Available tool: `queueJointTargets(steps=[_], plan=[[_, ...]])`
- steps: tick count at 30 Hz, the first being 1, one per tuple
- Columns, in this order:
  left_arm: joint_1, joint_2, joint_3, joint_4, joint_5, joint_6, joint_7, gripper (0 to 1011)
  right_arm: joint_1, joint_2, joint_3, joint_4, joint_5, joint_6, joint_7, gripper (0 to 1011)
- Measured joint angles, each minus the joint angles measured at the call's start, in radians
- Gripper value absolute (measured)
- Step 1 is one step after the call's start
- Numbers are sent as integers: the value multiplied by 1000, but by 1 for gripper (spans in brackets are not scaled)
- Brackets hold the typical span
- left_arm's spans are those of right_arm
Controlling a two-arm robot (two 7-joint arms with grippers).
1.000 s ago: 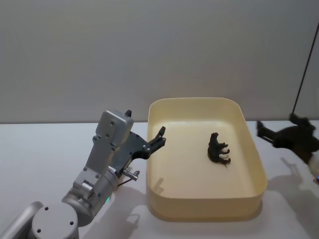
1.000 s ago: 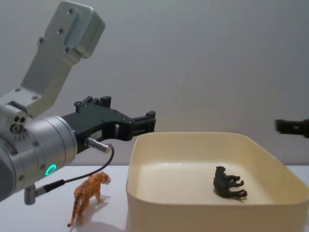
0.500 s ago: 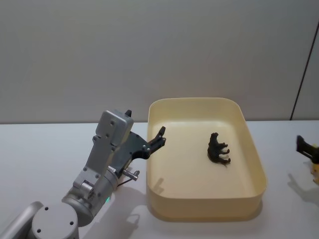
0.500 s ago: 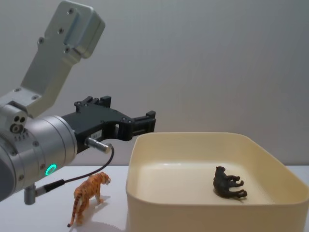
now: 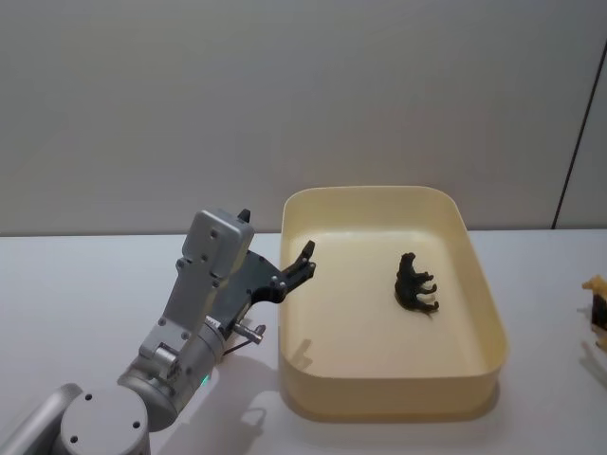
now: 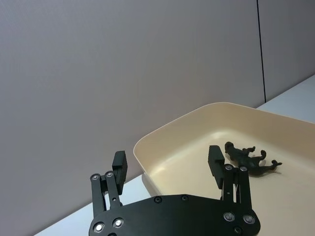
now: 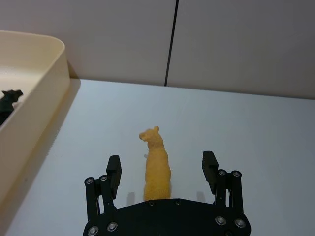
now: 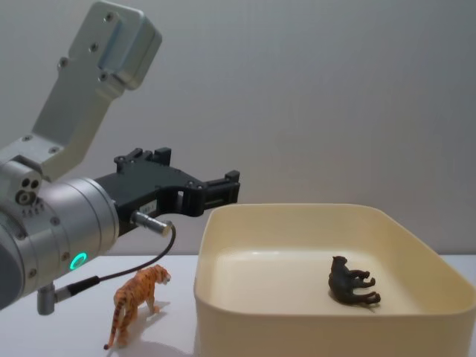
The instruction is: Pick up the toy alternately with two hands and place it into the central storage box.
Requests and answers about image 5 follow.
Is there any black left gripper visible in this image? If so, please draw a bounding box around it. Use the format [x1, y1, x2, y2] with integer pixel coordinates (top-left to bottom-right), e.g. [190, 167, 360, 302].
[207, 208, 318, 334]

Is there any cream plastic bin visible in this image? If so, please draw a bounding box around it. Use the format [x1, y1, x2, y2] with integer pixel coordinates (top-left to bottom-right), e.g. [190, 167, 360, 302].
[277, 185, 511, 424]

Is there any tan and black toy animal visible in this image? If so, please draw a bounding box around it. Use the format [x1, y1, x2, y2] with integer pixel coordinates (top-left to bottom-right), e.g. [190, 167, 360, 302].
[581, 274, 607, 355]

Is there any thin dark cable silver plug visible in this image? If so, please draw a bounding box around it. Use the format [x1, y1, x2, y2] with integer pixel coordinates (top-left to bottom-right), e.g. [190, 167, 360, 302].
[218, 321, 267, 359]

